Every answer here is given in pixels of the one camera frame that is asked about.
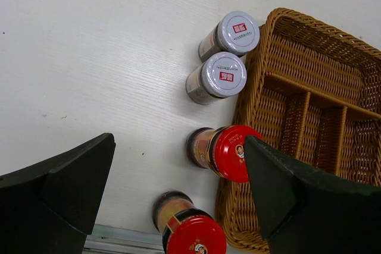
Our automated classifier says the red lid sauce jar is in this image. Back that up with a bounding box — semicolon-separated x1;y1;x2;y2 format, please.
186;125;262;183
152;190;227;254

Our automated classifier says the white lid jar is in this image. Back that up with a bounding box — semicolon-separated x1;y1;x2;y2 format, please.
198;11;260;62
186;52;247;105

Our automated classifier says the brown wicker basket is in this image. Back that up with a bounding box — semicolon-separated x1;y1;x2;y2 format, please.
215;8;380;253

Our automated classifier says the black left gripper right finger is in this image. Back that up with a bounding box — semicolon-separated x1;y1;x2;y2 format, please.
244;136;380;253

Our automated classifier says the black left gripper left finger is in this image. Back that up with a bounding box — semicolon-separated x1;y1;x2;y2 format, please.
1;133;115;253

